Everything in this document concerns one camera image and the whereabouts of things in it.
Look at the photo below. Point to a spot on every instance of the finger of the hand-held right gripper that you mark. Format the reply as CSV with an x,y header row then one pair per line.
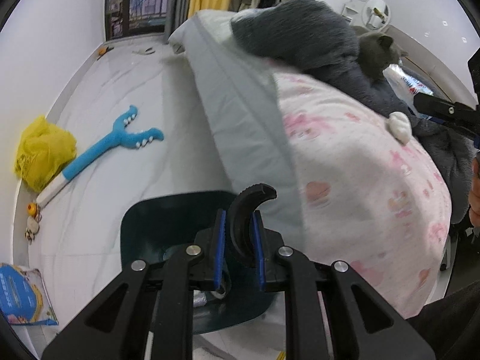
x,y
450,110

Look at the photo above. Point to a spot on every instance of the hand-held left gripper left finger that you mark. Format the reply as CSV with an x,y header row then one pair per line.
x,y
219,247

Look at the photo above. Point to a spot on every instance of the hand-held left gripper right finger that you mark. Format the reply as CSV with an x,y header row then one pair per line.
x,y
258,247

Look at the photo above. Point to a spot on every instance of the black curved rubber piece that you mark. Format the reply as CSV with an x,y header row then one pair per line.
x,y
240,228

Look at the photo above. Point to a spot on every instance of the blue printed plastic wrapper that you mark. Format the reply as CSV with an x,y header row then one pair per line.
x,y
399,80

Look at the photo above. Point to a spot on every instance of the dark teal waste bin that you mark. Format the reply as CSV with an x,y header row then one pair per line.
x,y
150,225

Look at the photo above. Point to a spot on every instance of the person's right hand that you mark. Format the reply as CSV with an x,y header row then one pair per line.
x,y
475,195

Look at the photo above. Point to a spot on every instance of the beige padded headboard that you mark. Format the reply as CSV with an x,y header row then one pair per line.
x,y
431,56

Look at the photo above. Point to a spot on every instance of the white crumpled tissue ball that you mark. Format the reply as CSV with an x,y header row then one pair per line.
x,y
399,125

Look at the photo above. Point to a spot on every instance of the grey cat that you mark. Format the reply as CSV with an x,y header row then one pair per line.
x,y
377,54

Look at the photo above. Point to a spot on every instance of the round white vanity mirror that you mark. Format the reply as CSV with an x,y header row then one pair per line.
x,y
377,13

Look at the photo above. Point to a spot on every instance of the pink printed blanket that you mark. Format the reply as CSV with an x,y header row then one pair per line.
x,y
356,180

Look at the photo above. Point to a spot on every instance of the light grey bedsheet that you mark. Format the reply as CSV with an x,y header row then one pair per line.
x,y
232,112

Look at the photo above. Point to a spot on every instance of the white shelf unit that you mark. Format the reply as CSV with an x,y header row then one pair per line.
x,y
352,11

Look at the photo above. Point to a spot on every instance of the blue plush claw toy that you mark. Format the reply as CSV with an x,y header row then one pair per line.
x,y
112,138

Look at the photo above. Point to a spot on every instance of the dark grey fleece blanket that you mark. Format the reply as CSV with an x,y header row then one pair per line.
x,y
300,30

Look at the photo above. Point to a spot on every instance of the blue printed package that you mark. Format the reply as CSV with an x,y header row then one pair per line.
x,y
22,292

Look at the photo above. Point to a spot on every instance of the person's dark clothing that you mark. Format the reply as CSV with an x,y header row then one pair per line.
x,y
450,326

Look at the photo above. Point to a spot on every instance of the yellow and black tool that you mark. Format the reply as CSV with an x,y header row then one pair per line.
x,y
104,52

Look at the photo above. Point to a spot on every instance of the grey curtain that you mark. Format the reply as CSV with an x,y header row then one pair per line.
x,y
180,0

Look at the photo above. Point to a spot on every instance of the dark framed window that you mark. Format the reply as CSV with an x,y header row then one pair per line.
x,y
142,3

